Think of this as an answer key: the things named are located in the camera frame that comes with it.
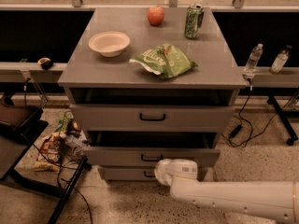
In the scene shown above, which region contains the crushed plastic bottle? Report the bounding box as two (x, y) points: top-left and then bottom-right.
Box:
(64, 135), (88, 160)

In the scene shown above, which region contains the green soda can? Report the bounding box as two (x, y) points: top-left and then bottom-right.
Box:
(184, 5), (204, 39)

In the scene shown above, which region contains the green chip bag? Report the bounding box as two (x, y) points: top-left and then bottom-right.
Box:
(129, 44), (197, 79)

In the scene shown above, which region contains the black yellow tape measure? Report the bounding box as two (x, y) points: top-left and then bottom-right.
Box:
(37, 57), (53, 70)

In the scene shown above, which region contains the white paper bowl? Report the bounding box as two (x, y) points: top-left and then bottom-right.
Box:
(89, 31), (131, 58)

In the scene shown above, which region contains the black power cable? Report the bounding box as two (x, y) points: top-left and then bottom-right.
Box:
(221, 77), (292, 148)

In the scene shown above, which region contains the dark chair on left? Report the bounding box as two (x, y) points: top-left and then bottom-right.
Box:
(0, 95), (64, 198)

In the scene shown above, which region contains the grey bottom drawer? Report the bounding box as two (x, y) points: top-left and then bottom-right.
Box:
(97, 165), (209, 183)

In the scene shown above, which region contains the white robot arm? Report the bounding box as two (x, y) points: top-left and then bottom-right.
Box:
(154, 159), (299, 224)

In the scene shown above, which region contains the grey drawer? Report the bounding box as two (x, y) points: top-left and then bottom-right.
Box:
(97, 165), (209, 183)
(84, 132), (220, 167)
(70, 105), (235, 133)

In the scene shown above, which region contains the clear water bottle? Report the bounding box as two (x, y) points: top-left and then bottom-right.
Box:
(244, 43), (263, 74)

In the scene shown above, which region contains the brown snack bag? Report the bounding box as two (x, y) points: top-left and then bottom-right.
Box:
(34, 133), (63, 172)

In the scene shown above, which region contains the black rolling stand leg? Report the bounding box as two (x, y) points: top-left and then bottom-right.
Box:
(267, 95), (298, 146)

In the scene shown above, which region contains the green snack bag on floor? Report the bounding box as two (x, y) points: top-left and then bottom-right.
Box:
(55, 111), (73, 133)

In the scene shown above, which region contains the grey drawer cabinet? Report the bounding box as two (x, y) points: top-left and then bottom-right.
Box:
(59, 7), (246, 181)

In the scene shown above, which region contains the grey top drawer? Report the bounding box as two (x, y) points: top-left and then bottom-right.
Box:
(70, 105), (235, 133)

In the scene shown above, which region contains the red apple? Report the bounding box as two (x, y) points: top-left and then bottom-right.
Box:
(147, 6), (164, 26)

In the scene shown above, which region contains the black pole on floor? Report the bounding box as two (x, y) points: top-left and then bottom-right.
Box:
(48, 157), (88, 224)

